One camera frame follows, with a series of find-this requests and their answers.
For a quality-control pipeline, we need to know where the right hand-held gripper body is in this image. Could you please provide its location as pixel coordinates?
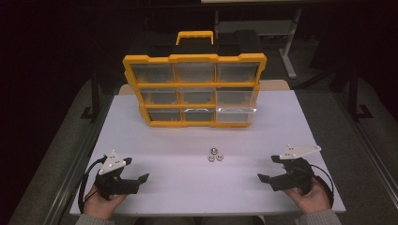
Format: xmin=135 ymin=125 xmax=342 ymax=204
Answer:
xmin=269 ymin=143 xmax=323 ymax=195

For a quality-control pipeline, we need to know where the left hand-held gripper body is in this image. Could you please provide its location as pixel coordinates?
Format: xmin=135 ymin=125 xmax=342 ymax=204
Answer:
xmin=93 ymin=149 xmax=141 ymax=201

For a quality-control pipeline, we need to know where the person's left hand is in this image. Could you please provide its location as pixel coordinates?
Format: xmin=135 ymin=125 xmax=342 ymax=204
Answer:
xmin=83 ymin=185 xmax=127 ymax=220

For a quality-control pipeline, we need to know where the person's right hand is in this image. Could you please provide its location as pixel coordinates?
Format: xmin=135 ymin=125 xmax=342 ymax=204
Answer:
xmin=283 ymin=177 xmax=331 ymax=216

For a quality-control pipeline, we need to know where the clear plastic drawer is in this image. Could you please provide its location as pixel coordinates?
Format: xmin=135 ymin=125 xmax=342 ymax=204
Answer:
xmin=216 ymin=107 xmax=258 ymax=124

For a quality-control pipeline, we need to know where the black metal stand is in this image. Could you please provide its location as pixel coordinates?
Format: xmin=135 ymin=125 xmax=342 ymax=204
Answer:
xmin=347 ymin=60 xmax=374 ymax=122
xmin=80 ymin=69 xmax=101 ymax=123

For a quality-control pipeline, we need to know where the yellow drawer organizer cabinet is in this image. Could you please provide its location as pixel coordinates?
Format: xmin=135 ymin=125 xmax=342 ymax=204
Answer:
xmin=122 ymin=30 xmax=268 ymax=128

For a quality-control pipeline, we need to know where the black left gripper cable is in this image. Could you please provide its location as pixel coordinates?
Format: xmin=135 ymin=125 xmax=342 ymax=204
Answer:
xmin=77 ymin=156 xmax=108 ymax=215

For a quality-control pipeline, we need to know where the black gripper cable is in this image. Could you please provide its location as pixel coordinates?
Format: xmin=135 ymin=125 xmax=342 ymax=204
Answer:
xmin=309 ymin=163 xmax=335 ymax=208
xmin=77 ymin=156 xmax=108 ymax=215

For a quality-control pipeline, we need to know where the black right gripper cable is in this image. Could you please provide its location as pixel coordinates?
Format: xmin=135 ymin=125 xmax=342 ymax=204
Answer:
xmin=309 ymin=163 xmax=335 ymax=208

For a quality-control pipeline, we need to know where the white metal table frame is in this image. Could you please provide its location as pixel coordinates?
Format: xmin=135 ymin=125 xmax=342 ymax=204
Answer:
xmin=213 ymin=7 xmax=304 ymax=80

